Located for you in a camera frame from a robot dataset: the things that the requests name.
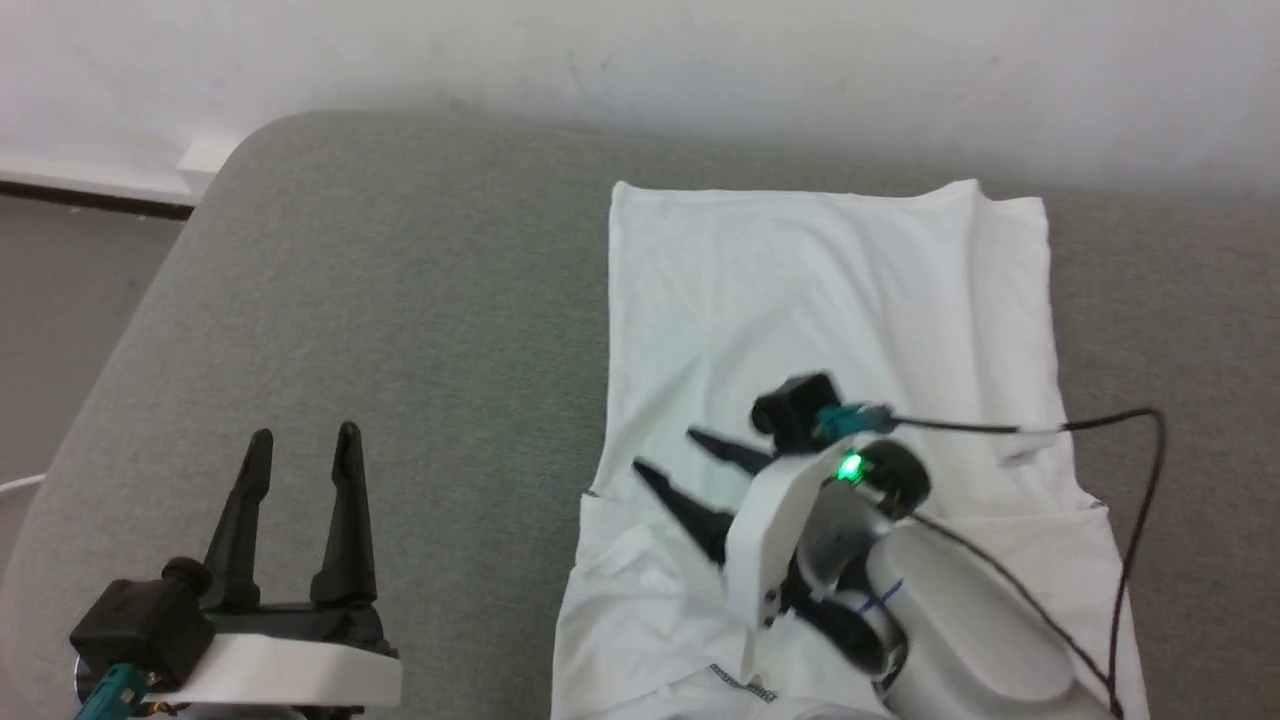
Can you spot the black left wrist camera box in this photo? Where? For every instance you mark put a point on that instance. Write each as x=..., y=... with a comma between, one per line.
x=145, y=625

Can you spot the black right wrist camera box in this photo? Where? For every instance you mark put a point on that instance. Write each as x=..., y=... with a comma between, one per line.
x=795, y=405

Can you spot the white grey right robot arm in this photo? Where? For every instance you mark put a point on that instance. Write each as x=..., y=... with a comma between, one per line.
x=970, y=630

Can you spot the grey fabric sofa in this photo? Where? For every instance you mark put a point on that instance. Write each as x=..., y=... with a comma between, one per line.
x=400, y=350

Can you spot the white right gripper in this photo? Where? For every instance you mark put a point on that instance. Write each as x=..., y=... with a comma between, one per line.
x=765, y=540

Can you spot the white wall box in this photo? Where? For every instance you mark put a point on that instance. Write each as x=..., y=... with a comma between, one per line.
x=208, y=155

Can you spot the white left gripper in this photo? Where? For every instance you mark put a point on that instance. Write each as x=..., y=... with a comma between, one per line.
x=290, y=665

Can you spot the dark wall baseboard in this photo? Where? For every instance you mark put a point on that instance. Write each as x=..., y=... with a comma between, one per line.
x=90, y=195

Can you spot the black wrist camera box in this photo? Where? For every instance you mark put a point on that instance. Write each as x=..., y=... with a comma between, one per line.
x=795, y=405
x=145, y=625

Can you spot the white t-shirt with black stitching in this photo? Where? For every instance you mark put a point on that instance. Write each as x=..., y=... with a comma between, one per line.
x=820, y=290

